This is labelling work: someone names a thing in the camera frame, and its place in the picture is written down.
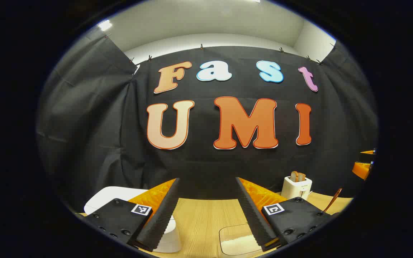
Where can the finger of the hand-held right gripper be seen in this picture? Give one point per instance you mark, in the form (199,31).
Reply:
(361,170)
(367,157)

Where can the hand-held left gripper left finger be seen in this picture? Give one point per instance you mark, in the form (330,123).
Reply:
(160,218)

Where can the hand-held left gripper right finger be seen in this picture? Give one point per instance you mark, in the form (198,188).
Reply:
(255,218)

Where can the brown wooden spoon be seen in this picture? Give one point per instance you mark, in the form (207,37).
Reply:
(333,200)

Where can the white rice cooker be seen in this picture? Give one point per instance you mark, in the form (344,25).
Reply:
(109,195)

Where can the clear plastic rice container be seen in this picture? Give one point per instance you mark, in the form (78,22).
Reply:
(233,233)

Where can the white toaster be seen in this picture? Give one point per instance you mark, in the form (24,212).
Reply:
(294,189)

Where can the toasted bread slice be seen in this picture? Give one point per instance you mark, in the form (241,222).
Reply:
(294,176)
(302,176)

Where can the black backdrop cloth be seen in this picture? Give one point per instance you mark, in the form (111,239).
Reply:
(95,125)

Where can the ceiling light panel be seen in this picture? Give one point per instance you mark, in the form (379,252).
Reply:
(104,25)

